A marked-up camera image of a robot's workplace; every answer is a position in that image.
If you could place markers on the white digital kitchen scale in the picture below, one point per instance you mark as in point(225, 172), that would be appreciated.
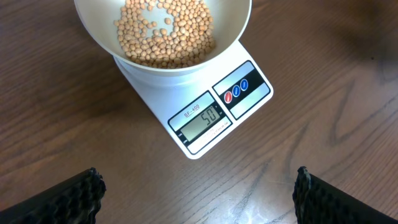
point(199, 109)

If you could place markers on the white ceramic bowl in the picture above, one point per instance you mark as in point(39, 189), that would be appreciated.
point(230, 20)

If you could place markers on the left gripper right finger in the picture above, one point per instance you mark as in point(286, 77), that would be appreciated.
point(318, 202)

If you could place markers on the soybeans in bowl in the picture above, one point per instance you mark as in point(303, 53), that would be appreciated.
point(166, 34)

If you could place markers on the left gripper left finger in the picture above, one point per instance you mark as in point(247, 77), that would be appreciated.
point(75, 200)

